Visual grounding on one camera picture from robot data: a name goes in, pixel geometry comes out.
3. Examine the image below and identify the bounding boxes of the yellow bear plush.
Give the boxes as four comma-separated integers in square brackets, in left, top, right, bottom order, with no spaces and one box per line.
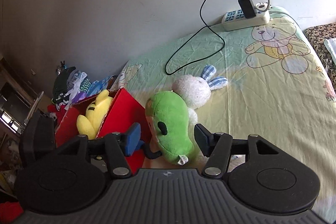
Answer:
[76,89,113,139]

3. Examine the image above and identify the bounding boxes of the green plush toy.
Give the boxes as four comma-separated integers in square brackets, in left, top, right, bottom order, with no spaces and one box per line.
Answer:
[145,91,194,166]

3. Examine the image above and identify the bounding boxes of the white bunny plush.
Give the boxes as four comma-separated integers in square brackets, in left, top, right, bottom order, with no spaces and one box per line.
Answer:
[172,65,228,125]

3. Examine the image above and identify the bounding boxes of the red cardboard box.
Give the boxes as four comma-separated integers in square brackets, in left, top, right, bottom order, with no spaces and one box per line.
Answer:
[54,87,153,175]

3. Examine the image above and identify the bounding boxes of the green cartoon bed sheet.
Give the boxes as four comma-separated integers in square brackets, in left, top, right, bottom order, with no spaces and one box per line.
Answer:
[112,7,335,222]

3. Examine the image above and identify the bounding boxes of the white power strip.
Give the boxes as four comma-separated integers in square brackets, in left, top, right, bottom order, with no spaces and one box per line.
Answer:
[222,6,270,31]

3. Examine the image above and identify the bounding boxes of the black charger adapter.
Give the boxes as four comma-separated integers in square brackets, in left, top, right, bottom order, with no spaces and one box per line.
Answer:
[238,0,256,19]

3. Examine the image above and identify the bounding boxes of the patterned dark mattress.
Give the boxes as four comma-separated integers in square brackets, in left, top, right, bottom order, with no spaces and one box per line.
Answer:
[305,23,335,79]

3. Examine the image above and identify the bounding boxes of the folded light blue towel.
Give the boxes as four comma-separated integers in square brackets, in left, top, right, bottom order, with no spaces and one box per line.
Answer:
[324,38,336,65]

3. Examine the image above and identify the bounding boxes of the black charger cable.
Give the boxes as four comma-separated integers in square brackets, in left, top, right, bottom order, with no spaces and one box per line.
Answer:
[164,0,247,76]

